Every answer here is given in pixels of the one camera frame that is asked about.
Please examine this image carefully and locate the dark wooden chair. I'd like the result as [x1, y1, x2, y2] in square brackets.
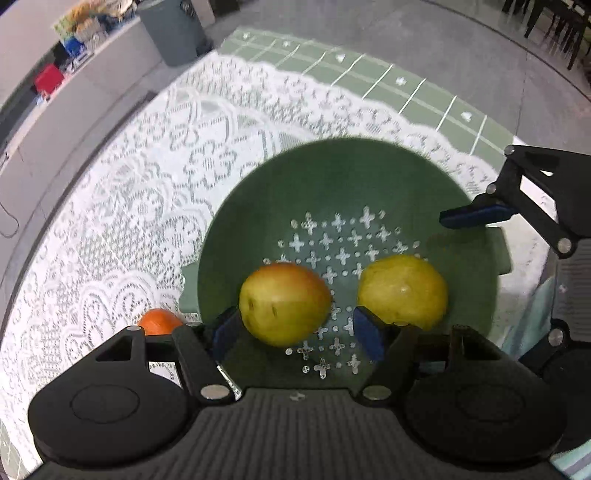
[501, 0, 591, 70]

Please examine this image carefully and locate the orange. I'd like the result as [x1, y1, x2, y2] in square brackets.
[137, 308, 184, 336]

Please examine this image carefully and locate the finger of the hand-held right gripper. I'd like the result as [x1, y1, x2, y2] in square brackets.
[517, 318, 591, 407]
[438, 144, 591, 259]

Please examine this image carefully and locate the red box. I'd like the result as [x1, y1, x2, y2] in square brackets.
[34, 64, 64, 94]

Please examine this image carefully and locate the yellow green apple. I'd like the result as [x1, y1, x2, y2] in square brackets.
[358, 255, 450, 330]

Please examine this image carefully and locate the teddy bear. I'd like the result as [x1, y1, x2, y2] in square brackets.
[69, 0, 105, 26]

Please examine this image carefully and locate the yellow red apple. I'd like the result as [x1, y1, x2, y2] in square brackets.
[239, 261, 334, 348]

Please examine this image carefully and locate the white TV console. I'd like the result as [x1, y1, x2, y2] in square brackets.
[0, 14, 160, 222]

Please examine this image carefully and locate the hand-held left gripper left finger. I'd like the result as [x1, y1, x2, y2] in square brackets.
[92, 307, 243, 407]

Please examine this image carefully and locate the grey trash bin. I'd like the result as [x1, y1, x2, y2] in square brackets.
[137, 0, 207, 66]

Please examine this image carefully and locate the black cable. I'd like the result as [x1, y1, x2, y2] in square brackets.
[0, 148, 21, 238]

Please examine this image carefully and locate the green colander bowl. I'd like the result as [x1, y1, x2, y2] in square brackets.
[180, 137, 512, 398]

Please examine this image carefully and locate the white lace tablecloth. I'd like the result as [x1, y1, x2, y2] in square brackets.
[0, 53, 555, 472]

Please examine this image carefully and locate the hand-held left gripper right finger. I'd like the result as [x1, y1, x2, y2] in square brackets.
[353, 305, 504, 407]

